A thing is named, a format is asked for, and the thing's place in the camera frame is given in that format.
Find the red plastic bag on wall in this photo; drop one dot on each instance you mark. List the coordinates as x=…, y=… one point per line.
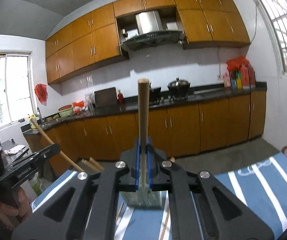
x=41, y=93

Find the lower wooden kitchen cabinets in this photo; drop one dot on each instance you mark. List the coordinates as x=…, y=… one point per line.
x=210, y=118

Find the red sauce bottle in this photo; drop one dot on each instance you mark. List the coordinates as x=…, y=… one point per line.
x=120, y=97

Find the steel range hood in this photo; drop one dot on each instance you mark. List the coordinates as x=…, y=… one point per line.
x=150, y=29

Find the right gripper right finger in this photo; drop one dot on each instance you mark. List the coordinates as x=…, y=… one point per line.
x=201, y=207

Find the black lidded pot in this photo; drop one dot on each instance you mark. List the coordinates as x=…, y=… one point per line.
x=179, y=88

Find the person left hand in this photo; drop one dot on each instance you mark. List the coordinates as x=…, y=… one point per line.
x=10, y=216

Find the blue white striped tablecloth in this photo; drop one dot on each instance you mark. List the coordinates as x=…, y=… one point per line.
x=261, y=186

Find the green perforated utensil holder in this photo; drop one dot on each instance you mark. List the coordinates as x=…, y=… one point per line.
x=144, y=199

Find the red bags and boxes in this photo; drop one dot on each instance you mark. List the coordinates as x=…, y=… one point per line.
x=240, y=74

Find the dark cutting board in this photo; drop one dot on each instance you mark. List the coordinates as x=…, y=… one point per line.
x=106, y=97

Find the wooden kitchen cabinets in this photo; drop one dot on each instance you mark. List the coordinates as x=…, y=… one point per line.
x=107, y=34
x=210, y=118

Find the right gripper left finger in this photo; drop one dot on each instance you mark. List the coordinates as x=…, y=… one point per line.
x=84, y=207

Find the green bowl with red lid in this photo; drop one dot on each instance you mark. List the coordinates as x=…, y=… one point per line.
x=65, y=111

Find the left window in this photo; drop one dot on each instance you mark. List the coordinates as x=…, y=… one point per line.
x=16, y=101

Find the yellow detergent bottle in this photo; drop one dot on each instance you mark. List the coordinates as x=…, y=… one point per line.
x=32, y=118

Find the upper wooden kitchen cabinets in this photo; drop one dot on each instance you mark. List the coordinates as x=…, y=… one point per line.
x=107, y=34

